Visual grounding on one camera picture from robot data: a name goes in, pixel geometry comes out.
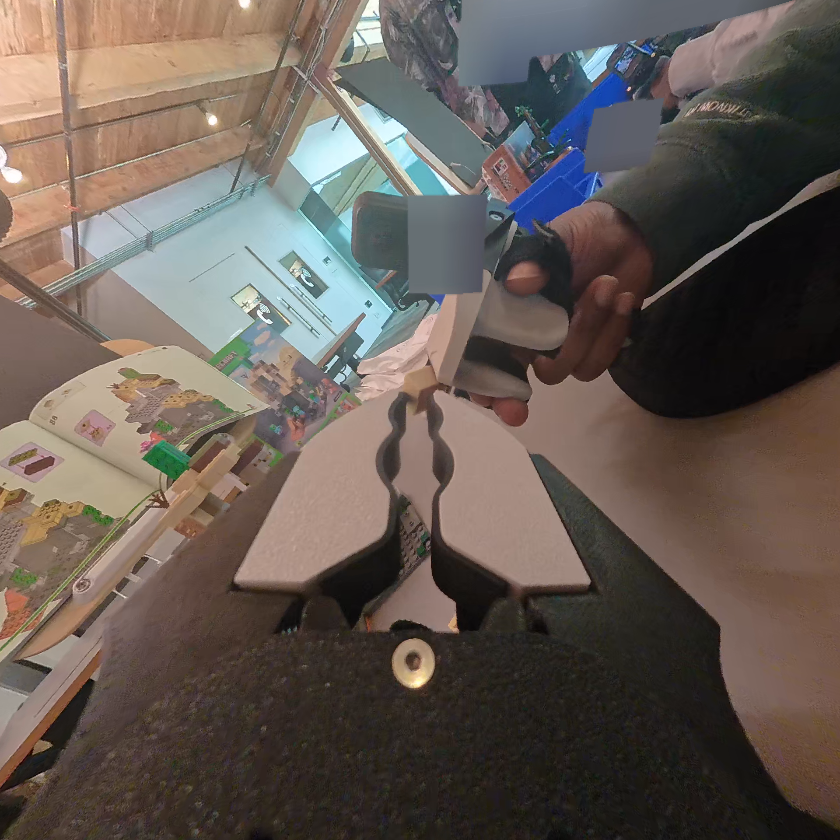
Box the dark toy plant model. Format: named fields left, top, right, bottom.
left=515, top=105, right=560, bottom=163

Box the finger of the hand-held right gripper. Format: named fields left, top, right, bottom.
left=427, top=287, right=490, bottom=389

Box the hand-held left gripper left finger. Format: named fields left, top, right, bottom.
left=231, top=394, right=408, bottom=630

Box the white paper bag pile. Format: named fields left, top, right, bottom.
left=357, top=322, right=448, bottom=396

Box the black phone icon sign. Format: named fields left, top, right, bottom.
left=231, top=283, right=291, bottom=327
left=279, top=251, right=330, bottom=301

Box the person's right forearm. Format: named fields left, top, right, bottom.
left=587, top=10, right=840, bottom=309

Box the grey desk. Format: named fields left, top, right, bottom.
left=354, top=308, right=840, bottom=815

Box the orange toy set box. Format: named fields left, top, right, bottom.
left=481, top=120, right=549, bottom=203

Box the person's right hand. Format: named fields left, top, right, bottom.
left=472, top=199, right=655, bottom=429

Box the toy brick instruction booklet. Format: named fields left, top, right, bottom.
left=0, top=346, right=265, bottom=660

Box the wood-edged office desk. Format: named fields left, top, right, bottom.
left=315, top=311, right=368, bottom=385

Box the tan two-by-two brick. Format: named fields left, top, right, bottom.
left=400, top=366, right=438, bottom=416

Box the black top table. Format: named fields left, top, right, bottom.
left=333, top=60, right=494, bottom=193

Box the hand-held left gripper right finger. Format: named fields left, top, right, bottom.
left=427, top=402, right=593, bottom=632

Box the metal cable tray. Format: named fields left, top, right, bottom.
left=20, top=177, right=271, bottom=304

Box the green toy set box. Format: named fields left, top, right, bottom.
left=207, top=320, right=363, bottom=455

